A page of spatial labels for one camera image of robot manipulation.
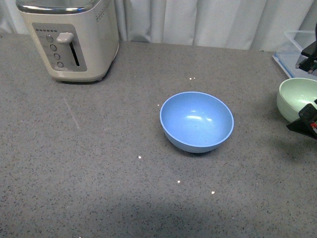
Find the blue bowl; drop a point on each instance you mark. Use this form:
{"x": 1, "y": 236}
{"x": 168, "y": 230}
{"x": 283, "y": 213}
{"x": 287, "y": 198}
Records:
{"x": 196, "y": 122}

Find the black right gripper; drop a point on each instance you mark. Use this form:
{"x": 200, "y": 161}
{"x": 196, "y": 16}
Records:
{"x": 306, "y": 124}

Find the white curtain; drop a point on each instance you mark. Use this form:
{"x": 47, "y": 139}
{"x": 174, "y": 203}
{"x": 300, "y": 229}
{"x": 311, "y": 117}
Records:
{"x": 236, "y": 24}

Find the green bowl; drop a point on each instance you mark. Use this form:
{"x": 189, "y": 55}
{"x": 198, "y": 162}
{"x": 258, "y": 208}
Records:
{"x": 294, "y": 94}

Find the clear plastic container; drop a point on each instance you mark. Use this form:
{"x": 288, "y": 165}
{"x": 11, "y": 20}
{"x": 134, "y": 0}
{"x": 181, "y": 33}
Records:
{"x": 298, "y": 40}

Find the blue rimmed container lid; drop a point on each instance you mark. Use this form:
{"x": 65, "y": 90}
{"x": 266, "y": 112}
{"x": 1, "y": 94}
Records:
{"x": 288, "y": 61}

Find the cream toaster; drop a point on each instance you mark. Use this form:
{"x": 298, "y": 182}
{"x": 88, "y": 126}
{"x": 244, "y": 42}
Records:
{"x": 76, "y": 39}

